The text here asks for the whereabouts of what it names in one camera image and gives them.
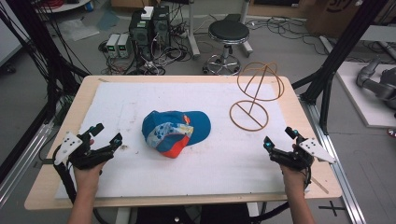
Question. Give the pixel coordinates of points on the black round stool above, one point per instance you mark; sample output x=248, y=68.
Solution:
x=229, y=31

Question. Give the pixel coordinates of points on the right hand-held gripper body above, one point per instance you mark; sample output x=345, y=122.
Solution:
x=295, y=158

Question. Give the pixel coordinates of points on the white foam sheet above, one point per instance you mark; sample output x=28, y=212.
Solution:
x=218, y=161

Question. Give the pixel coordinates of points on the blue and orange cap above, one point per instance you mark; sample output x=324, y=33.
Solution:
x=174, y=124

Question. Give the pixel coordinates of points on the white box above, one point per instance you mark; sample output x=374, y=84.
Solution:
x=147, y=13

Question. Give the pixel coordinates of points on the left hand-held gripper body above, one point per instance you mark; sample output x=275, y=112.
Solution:
x=79, y=154

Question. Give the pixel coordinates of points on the white platform board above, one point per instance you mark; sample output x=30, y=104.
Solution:
x=361, y=102

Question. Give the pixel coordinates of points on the cardboard box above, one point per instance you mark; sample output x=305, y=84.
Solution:
x=336, y=15

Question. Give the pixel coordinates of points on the thin wooden stick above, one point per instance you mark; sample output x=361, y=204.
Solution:
x=320, y=185

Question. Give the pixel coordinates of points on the black frame post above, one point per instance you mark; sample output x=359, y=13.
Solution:
x=40, y=40
x=339, y=53

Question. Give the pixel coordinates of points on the grey power supply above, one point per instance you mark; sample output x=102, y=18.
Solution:
x=124, y=46
x=112, y=45

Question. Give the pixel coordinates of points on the black computer tower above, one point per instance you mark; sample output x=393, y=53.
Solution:
x=161, y=26
x=141, y=37

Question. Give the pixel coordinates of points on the person's right hand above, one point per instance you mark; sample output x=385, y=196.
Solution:
x=294, y=177

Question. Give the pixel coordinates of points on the clear plastic sheet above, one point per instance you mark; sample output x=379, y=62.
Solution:
x=77, y=29

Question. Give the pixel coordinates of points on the aluminium rail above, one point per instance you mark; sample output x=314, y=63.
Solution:
x=25, y=155
x=339, y=174

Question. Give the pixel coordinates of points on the white stand leg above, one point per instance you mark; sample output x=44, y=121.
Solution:
x=193, y=34

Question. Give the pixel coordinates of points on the person's left hand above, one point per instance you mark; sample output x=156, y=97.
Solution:
x=87, y=179

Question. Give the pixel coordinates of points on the white table leg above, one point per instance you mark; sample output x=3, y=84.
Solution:
x=123, y=216

